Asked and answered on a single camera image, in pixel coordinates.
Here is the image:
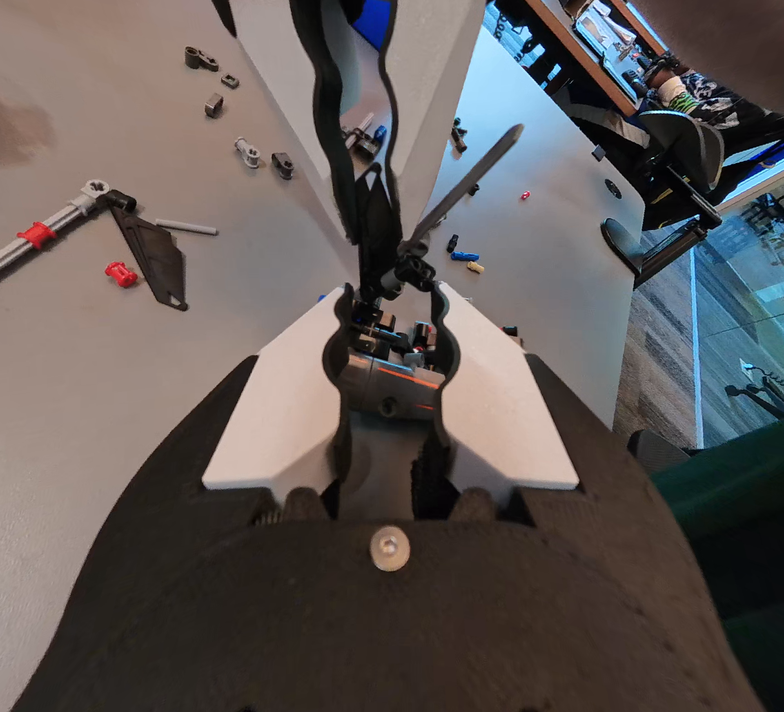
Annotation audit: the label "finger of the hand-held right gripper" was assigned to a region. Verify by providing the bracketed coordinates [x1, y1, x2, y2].
[379, 0, 488, 230]
[210, 0, 360, 247]

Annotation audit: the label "long black lego panel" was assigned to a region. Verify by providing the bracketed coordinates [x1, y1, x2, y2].
[380, 123, 526, 296]

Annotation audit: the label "scattered loose lego pieces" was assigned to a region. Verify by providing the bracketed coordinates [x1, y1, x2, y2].
[104, 44, 532, 338]

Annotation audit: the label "black office chair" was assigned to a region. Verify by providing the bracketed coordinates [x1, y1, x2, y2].
[637, 110, 726, 229]

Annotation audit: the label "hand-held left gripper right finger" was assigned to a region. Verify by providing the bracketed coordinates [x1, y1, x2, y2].
[429, 280, 581, 507]

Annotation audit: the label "black desk clamp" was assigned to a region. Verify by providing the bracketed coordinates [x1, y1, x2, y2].
[600, 217, 645, 279]

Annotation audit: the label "grey lego axle red bush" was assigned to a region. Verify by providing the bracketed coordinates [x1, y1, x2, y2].
[0, 178, 112, 272]

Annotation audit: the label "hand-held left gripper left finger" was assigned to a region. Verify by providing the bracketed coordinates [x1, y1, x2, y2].
[201, 283, 356, 507]

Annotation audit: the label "grey black lego subassembly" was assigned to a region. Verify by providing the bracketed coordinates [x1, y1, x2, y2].
[340, 295, 451, 422]

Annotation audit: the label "blue plastic bin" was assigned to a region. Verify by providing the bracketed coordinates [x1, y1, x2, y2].
[350, 0, 393, 51]

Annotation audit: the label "dark ribbed lego panel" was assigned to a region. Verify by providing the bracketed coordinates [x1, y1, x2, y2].
[107, 190, 189, 312]

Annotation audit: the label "wooden edged desk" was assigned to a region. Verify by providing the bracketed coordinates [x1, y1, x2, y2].
[513, 0, 677, 120]

